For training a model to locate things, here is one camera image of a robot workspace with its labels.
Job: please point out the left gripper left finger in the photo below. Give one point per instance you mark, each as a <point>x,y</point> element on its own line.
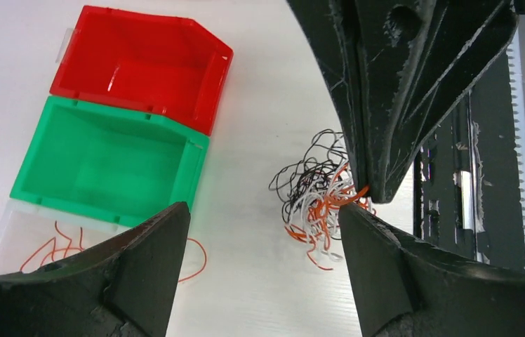
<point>124,286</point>

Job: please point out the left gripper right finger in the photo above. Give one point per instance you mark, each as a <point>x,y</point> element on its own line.
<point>404,286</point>

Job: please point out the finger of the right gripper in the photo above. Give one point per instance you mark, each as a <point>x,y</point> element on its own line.
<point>417,60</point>
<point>333,33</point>

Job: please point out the clear plastic bin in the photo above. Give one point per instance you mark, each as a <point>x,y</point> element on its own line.
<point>32,236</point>

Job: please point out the green plastic bin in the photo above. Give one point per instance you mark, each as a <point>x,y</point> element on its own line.
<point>110,164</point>

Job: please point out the red plastic bin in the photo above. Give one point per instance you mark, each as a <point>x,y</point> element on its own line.
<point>158,64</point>

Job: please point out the white toothed cable duct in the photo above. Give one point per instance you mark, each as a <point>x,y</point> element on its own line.
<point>518,108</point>

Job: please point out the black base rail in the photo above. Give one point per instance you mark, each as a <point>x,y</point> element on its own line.
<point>467,194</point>

